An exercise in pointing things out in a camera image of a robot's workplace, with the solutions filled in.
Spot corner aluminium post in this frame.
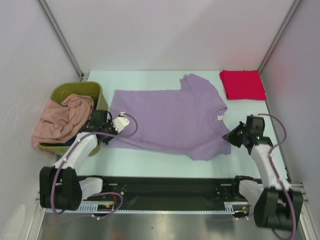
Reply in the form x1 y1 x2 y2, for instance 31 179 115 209
36 0 84 80
258 0 304 74

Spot pink t shirt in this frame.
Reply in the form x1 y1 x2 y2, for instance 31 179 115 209
31 93 94 157

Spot purple t shirt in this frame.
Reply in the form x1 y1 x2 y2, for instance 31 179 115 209
109 74 231 161

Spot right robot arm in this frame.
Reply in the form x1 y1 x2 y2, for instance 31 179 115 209
223 113 304 232

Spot right corner aluminium post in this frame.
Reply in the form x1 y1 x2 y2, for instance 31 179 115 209
258 0 304 74

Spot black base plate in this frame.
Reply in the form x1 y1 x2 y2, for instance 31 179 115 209
79 175 261 211

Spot blue t shirt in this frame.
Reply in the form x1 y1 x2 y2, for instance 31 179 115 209
61 99 98 147

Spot white slotted cable duct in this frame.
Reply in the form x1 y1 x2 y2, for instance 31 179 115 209
46 202 251 214

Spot olive green plastic bin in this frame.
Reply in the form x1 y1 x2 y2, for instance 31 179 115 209
38 81 109 156

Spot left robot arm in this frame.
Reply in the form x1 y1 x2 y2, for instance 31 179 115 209
39 109 118 214

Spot aluminium frame rail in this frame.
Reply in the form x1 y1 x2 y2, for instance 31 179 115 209
34 182 308 204

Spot left corner aluminium post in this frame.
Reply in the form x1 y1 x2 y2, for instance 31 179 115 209
36 0 84 80

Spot folded red t shirt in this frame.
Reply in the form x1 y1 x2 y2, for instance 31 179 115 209
219 70 267 101

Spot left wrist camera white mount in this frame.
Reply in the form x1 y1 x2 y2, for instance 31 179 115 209
112 112 130 133

